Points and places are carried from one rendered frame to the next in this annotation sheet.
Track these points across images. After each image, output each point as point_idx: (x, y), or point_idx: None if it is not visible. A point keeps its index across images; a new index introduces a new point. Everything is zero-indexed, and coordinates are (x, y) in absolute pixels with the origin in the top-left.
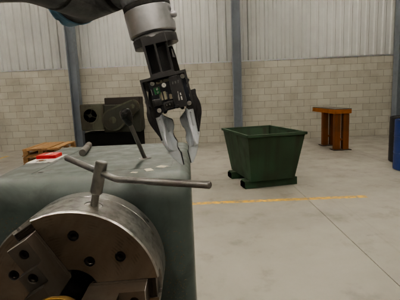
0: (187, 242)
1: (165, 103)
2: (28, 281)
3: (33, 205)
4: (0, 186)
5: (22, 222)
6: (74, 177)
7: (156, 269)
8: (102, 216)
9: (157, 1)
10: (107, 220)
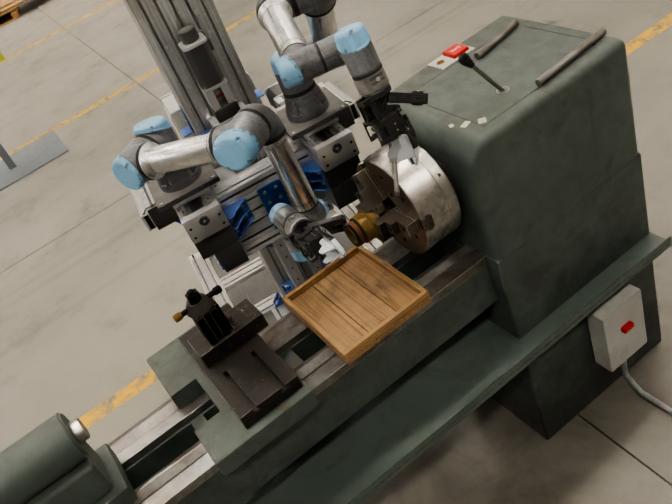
0: (479, 196)
1: (377, 137)
2: (358, 196)
3: None
4: None
5: None
6: (417, 115)
7: (420, 216)
8: (389, 174)
9: (360, 79)
10: (391, 177)
